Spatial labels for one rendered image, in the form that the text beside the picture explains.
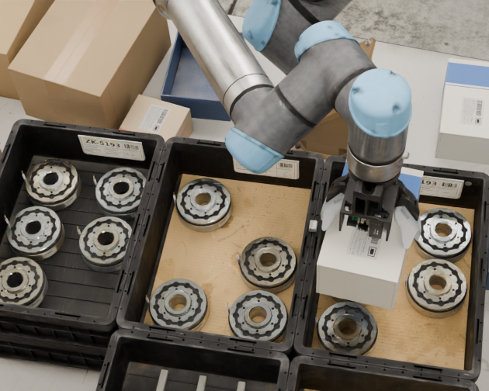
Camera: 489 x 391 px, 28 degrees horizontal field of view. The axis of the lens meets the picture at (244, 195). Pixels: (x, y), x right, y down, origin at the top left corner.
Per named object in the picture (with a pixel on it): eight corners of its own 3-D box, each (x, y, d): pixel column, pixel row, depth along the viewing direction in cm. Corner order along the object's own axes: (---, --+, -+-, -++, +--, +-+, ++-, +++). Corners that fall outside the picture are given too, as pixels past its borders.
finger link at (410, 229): (410, 266, 144) (378, 232, 139) (417, 232, 147) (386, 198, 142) (428, 264, 142) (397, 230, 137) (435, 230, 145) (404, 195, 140)
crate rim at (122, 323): (168, 142, 185) (167, 135, 183) (325, 160, 180) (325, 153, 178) (116, 333, 164) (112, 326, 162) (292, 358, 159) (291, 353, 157)
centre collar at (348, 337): (336, 312, 168) (336, 310, 168) (364, 318, 167) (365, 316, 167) (330, 337, 166) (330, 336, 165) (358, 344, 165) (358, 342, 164)
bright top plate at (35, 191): (33, 157, 191) (32, 156, 190) (83, 162, 189) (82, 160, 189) (19, 201, 185) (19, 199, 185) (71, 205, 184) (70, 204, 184)
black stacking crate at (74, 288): (31, 153, 197) (16, 119, 187) (173, 171, 193) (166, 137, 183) (-34, 330, 176) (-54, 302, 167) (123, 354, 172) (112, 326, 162)
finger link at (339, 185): (317, 196, 144) (352, 176, 137) (320, 188, 144) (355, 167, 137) (342, 212, 145) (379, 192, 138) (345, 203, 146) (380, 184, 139)
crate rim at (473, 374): (325, 160, 180) (325, 153, 178) (490, 180, 176) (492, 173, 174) (292, 358, 159) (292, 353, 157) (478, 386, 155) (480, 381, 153)
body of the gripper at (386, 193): (336, 233, 139) (338, 186, 128) (349, 184, 143) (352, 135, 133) (389, 244, 137) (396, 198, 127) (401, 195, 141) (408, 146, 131)
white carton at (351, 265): (345, 187, 160) (347, 155, 152) (417, 202, 157) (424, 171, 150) (316, 292, 149) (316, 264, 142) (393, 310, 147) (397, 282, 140)
